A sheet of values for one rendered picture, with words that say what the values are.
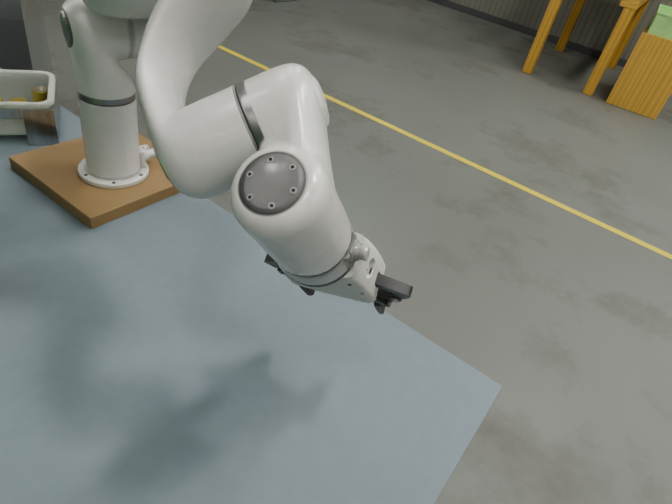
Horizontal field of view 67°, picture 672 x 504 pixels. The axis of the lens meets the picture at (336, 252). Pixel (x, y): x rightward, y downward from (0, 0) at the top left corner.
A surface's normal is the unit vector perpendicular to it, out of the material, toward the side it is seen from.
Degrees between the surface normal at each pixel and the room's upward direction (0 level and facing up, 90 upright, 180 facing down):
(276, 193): 40
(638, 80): 90
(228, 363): 0
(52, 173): 0
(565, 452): 0
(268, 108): 49
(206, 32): 105
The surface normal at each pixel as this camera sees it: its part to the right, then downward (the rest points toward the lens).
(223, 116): -0.13, -0.17
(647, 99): -0.54, 0.44
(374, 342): 0.18, -0.77
